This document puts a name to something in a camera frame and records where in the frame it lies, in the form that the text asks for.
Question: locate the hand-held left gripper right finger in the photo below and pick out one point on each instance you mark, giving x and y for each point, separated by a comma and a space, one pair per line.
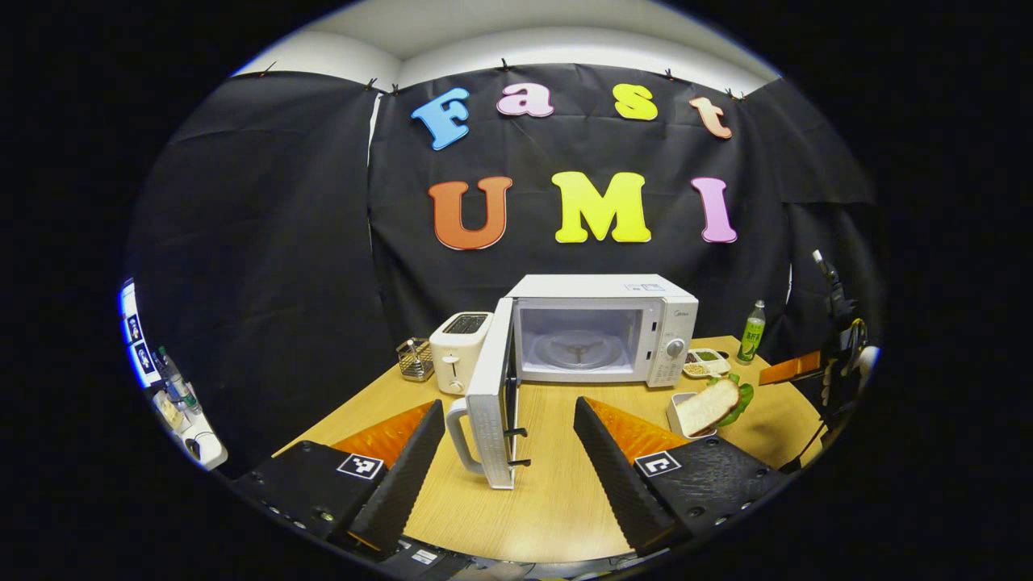
617, 484

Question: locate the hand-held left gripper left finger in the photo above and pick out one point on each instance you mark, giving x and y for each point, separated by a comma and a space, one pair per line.
407, 476

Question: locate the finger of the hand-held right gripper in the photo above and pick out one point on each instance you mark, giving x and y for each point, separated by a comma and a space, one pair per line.
787, 369

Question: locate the bread and lettuce sandwich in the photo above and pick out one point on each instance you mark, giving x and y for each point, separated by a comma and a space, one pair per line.
706, 406

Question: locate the white microwave oven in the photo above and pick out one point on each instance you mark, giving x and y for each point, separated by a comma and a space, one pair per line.
605, 289

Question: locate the green drink bottle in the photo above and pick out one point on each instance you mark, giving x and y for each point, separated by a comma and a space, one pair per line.
752, 335

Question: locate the white divided grain plate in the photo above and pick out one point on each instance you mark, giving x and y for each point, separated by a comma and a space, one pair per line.
706, 363

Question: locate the small white rectangular dish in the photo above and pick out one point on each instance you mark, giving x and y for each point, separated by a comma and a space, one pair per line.
676, 407

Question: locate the white toaster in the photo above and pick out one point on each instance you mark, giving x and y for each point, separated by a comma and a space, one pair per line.
456, 355

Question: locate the white side desk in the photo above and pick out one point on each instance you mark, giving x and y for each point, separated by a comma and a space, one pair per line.
206, 444

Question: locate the clear plastic bottle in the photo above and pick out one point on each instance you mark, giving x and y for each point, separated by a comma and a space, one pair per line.
177, 379

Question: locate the lit display screen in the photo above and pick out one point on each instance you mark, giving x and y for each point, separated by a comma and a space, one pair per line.
137, 339

